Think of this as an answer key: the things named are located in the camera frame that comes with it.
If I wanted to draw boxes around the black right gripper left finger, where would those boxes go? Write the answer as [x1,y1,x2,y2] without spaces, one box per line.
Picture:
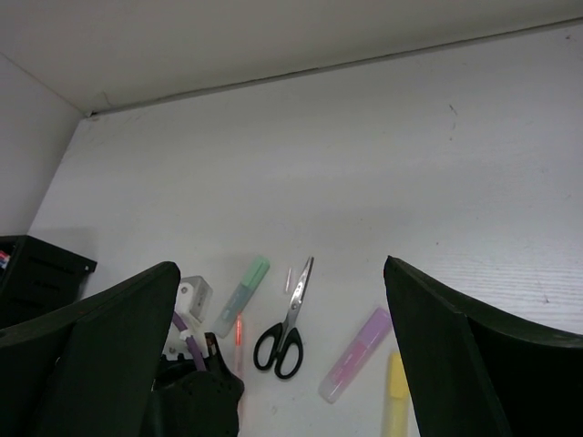
[1,261,180,436]

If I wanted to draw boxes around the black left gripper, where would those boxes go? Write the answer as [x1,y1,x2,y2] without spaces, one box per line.
[143,332,244,437]

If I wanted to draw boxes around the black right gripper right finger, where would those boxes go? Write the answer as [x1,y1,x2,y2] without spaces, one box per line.
[384,257,582,436]

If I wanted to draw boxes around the green highlighter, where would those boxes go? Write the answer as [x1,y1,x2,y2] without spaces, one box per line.
[211,256,271,338]

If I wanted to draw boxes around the orange marker pen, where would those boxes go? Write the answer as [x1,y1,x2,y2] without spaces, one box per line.
[232,313,246,415]

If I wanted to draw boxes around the pink red marker pen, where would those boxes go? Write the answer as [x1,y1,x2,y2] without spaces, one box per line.
[0,250,10,269]

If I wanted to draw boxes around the yellow highlighter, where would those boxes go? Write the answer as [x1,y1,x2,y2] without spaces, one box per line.
[381,351,410,437]

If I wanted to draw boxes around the black desk organizer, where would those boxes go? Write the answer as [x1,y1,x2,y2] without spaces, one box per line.
[1,235,97,329]

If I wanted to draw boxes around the purple highlighter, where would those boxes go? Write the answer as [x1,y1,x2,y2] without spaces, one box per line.
[318,308,393,404]

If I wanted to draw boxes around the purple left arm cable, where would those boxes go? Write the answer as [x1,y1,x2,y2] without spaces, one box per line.
[171,311,209,372]

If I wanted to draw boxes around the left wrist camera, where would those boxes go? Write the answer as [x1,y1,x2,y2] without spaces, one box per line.
[171,276,213,371]

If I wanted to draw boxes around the black handled scissors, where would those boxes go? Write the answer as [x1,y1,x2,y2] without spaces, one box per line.
[252,256,314,381]

